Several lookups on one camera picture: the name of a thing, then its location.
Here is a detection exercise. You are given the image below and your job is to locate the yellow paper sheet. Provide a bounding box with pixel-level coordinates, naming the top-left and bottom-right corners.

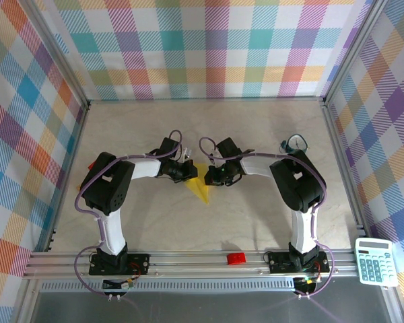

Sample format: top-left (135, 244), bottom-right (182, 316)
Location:
top-left (182, 161), bottom-right (211, 205)

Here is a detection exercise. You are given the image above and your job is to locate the teal alarm clock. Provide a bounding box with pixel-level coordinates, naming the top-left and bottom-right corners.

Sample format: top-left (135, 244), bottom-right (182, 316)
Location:
top-left (278, 133), bottom-right (309, 153)

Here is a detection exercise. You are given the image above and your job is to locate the wide slotted aluminium beam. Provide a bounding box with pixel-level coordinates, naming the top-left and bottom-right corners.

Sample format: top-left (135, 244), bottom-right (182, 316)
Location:
top-left (22, 249), bottom-right (366, 280)

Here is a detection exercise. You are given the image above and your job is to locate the small electronics module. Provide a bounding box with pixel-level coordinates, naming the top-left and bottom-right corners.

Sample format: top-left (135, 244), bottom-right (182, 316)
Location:
top-left (293, 274), bottom-right (323, 294)
top-left (102, 276), bottom-right (136, 297)

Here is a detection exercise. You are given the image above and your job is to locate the white calculator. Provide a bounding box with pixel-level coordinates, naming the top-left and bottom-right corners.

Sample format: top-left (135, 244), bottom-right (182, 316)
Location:
top-left (355, 237), bottom-right (400, 287)

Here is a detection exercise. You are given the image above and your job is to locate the aluminium frame rail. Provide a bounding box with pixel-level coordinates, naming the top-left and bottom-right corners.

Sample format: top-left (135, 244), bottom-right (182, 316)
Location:
top-left (87, 96), bottom-right (327, 104)
top-left (44, 102), bottom-right (90, 253)
top-left (321, 100), bottom-right (372, 237)

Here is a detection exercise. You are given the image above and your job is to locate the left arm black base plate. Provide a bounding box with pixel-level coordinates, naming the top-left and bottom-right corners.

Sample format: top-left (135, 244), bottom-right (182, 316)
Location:
top-left (88, 252), bottom-right (152, 277)

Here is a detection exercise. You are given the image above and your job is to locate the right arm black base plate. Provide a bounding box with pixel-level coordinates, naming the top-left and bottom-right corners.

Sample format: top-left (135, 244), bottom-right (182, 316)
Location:
top-left (267, 250), bottom-right (331, 274)

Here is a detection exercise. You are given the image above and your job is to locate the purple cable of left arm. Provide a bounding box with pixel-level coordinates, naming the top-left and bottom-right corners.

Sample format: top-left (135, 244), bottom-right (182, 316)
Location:
top-left (73, 129), bottom-right (183, 299)

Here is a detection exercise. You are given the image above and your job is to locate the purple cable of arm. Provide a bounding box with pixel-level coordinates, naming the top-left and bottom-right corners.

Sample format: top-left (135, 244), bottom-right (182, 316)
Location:
top-left (73, 129), bottom-right (183, 299)
top-left (198, 136), bottom-right (337, 299)

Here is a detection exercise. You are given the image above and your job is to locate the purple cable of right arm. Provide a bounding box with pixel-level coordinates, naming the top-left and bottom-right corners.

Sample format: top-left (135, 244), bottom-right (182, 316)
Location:
top-left (198, 136), bottom-right (337, 299)

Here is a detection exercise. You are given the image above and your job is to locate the aluminium frame post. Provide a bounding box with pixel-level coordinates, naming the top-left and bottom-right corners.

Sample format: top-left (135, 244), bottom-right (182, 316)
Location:
top-left (20, 0), bottom-right (90, 109)
top-left (323, 0), bottom-right (390, 106)

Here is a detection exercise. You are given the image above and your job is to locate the aluminium frame leg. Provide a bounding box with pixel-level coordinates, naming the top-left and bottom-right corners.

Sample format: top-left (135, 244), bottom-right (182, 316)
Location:
top-left (12, 279), bottom-right (43, 323)
top-left (378, 285), bottom-right (404, 323)

